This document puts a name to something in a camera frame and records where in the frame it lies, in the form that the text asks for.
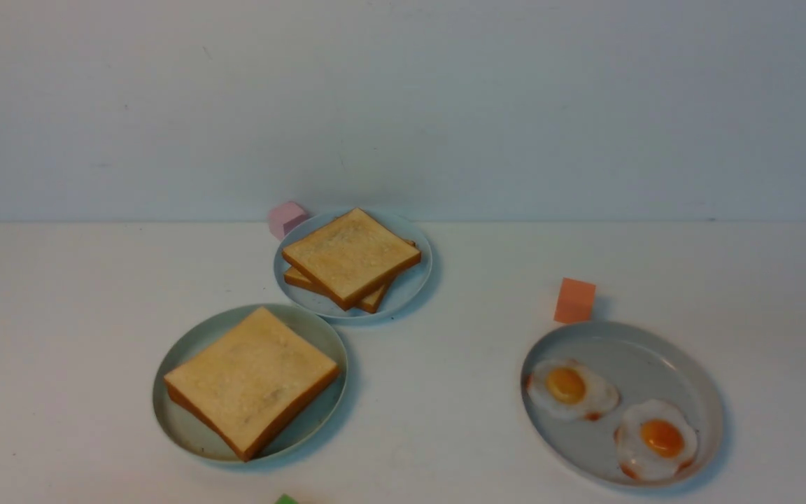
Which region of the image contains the pink cube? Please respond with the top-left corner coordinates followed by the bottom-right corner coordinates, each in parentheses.
top-left (268, 201), bottom-right (310, 240)

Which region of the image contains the large light green plate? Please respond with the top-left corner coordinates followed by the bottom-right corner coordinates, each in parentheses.
top-left (153, 304), bottom-right (350, 467)

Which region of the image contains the fried egg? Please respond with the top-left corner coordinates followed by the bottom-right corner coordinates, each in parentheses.
top-left (614, 399), bottom-right (698, 482)
top-left (525, 358), bottom-right (621, 422)

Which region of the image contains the middle fried egg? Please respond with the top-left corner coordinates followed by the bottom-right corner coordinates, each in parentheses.
top-left (525, 358), bottom-right (621, 422)

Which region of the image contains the orange cube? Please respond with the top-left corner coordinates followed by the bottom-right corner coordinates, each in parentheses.
top-left (553, 277), bottom-right (596, 323)

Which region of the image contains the grey egg plate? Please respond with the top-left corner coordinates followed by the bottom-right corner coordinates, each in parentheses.
top-left (519, 321), bottom-right (725, 491)

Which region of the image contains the right fried egg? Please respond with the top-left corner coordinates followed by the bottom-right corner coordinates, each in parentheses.
top-left (614, 399), bottom-right (698, 482)

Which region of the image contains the small grey bread plate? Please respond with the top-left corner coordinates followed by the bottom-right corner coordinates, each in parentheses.
top-left (273, 208), bottom-right (434, 323)

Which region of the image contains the green cube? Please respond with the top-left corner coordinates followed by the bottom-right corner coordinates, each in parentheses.
top-left (274, 494), bottom-right (299, 504)

